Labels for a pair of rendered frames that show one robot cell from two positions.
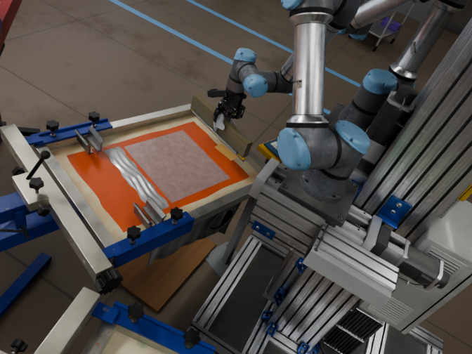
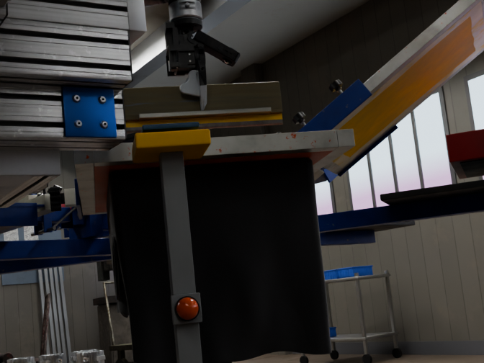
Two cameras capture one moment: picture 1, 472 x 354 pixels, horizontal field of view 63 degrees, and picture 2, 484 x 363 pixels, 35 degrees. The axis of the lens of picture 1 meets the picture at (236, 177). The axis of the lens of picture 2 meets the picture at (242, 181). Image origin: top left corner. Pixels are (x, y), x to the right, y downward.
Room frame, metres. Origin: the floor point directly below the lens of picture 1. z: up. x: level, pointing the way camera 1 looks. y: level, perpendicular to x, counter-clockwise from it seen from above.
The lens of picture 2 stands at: (2.57, -1.00, 0.65)
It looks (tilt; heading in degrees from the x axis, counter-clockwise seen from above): 9 degrees up; 135
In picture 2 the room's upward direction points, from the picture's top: 6 degrees counter-clockwise
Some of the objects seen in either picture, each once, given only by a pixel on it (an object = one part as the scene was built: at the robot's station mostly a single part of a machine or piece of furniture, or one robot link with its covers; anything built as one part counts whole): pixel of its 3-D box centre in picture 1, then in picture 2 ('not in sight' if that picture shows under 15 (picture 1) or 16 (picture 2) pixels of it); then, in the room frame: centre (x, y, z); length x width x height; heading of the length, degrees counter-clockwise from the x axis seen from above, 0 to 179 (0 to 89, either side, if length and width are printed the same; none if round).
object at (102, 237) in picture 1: (165, 164); (195, 178); (1.13, 0.28, 0.97); 0.79 x 0.58 x 0.04; 146
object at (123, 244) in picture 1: (152, 237); (86, 199); (0.78, 0.18, 0.98); 0.30 x 0.05 x 0.07; 146
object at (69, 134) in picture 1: (74, 136); not in sight; (1.09, 0.64, 0.98); 0.30 x 0.05 x 0.07; 146
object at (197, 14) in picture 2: (237, 83); (186, 14); (1.33, 0.12, 1.31); 0.08 x 0.08 x 0.05
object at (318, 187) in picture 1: (327, 175); not in sight; (1.00, -0.27, 1.31); 0.15 x 0.15 x 0.10
